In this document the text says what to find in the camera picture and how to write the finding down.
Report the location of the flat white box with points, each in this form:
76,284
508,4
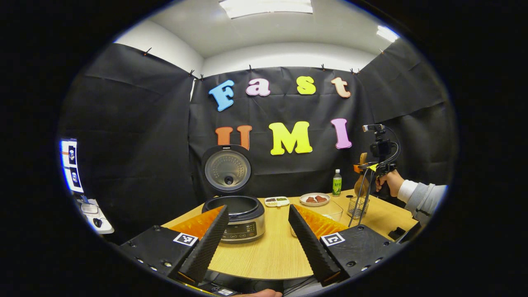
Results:
89,208

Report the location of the white round plate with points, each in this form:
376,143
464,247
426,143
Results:
314,203

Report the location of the black computer mouse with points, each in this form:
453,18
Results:
97,222

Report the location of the small white divided dish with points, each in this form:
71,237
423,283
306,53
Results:
277,201

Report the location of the black backdrop cloth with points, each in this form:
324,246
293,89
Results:
144,144

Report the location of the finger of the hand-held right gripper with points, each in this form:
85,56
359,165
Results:
363,168

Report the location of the small black block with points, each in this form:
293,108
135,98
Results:
397,233

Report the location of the large ceiling light panel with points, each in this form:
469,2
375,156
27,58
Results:
266,7

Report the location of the small ceiling light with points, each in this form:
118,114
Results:
387,34

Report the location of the green drink bottle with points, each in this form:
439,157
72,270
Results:
337,185

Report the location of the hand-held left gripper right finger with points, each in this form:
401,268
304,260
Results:
309,243

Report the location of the white side desk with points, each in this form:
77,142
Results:
103,226

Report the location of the dark grey rice cooker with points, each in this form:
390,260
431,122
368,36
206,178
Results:
243,227

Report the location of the clear glass bowl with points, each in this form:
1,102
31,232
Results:
336,210

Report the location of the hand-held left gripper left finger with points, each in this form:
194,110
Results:
206,247

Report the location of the computer monitor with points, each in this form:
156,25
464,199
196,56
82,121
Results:
71,165

